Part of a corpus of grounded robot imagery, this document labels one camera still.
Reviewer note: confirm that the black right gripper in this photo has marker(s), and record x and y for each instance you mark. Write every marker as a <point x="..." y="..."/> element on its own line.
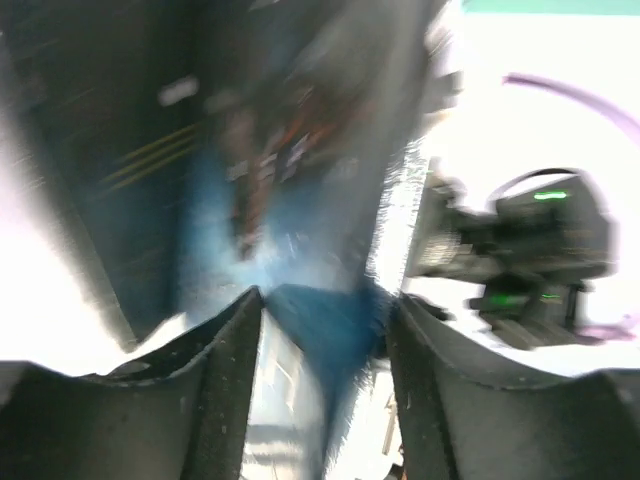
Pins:
<point x="545" y="236"/>

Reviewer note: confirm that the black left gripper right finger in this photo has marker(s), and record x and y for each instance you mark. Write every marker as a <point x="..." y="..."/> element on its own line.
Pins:
<point x="466" y="412"/>

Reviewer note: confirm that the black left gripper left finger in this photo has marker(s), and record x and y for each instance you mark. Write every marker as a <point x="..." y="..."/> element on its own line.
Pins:
<point x="179" y="412"/>

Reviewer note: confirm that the navy blue book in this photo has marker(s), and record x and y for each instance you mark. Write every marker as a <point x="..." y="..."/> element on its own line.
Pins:
<point x="297" y="223"/>

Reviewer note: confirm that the mint green open cabinet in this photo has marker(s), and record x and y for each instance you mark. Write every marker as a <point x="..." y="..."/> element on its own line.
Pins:
<point x="577" y="7"/>

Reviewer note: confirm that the black book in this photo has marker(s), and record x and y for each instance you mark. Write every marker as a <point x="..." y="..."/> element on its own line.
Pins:
<point x="96" y="130"/>

